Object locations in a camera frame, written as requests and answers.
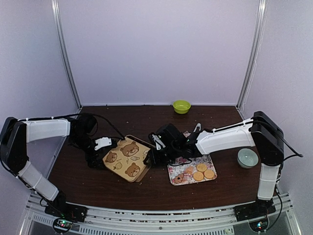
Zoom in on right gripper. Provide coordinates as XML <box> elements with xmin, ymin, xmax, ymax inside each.
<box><xmin>144</xmin><ymin>144</ymin><xmax>180</xmax><ymax>167</ymax></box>

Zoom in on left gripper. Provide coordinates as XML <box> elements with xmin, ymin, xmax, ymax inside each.
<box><xmin>70</xmin><ymin>133</ymin><xmax>106</xmax><ymax>169</ymax></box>

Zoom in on gold cookie tin box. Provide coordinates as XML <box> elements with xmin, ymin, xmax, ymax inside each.
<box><xmin>120</xmin><ymin>137</ymin><xmax>151</xmax><ymax>183</ymax></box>

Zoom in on silver tin lid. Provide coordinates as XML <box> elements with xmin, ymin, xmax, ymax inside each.
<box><xmin>103</xmin><ymin>137</ymin><xmax>150</xmax><ymax>183</ymax></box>

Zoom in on steel kitchen tongs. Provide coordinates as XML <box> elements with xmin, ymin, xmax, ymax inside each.
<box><xmin>193</xmin><ymin>123</ymin><xmax>201</xmax><ymax>133</ymax></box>

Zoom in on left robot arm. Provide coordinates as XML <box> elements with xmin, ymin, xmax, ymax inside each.
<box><xmin>0</xmin><ymin>113</ymin><xmax>113</xmax><ymax>217</ymax></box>

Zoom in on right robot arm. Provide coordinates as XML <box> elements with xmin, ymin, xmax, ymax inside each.
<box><xmin>143</xmin><ymin>111</ymin><xmax>285</xmax><ymax>216</ymax></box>

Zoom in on round golden biscuit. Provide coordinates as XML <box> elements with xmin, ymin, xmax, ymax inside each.
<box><xmin>193</xmin><ymin>171</ymin><xmax>204</xmax><ymax>182</ymax></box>
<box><xmin>203</xmin><ymin>169</ymin><xmax>215</xmax><ymax>179</ymax></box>

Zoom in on floral cookie tray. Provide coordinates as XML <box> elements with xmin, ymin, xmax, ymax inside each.
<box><xmin>167</xmin><ymin>155</ymin><xmax>217</xmax><ymax>186</ymax></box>

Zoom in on green plastic bowl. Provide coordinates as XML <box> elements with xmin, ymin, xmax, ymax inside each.
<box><xmin>173</xmin><ymin>100</ymin><xmax>191</xmax><ymax>114</ymax></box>

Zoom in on pale ceramic bowl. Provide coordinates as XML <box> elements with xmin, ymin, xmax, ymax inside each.
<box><xmin>237</xmin><ymin>148</ymin><xmax>259</xmax><ymax>169</ymax></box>

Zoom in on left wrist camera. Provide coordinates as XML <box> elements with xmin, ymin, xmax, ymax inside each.
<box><xmin>94</xmin><ymin>137</ymin><xmax>117</xmax><ymax>150</ymax></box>

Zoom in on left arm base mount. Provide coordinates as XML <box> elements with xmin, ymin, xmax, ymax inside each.
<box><xmin>45</xmin><ymin>204</ymin><xmax>88</xmax><ymax>234</ymax></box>

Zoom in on front aluminium rail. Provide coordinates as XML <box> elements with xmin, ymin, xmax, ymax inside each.
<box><xmin>18</xmin><ymin>193</ymin><xmax>304</xmax><ymax>235</ymax></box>

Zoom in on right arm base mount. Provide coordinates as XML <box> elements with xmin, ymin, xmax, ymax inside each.
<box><xmin>234</xmin><ymin>203</ymin><xmax>276</xmax><ymax>233</ymax></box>

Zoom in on left aluminium frame post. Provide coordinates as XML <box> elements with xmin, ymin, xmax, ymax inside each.
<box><xmin>51</xmin><ymin>0</ymin><xmax>82</xmax><ymax>110</ymax></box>

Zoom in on aluminium frame post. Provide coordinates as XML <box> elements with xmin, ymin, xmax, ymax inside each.
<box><xmin>51</xmin><ymin>0</ymin><xmax>82</xmax><ymax>110</ymax></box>
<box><xmin>237</xmin><ymin>0</ymin><xmax>268</xmax><ymax>112</ymax></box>

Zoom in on right aluminium frame post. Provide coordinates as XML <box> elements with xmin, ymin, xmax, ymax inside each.
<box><xmin>237</xmin><ymin>0</ymin><xmax>268</xmax><ymax>112</ymax></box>

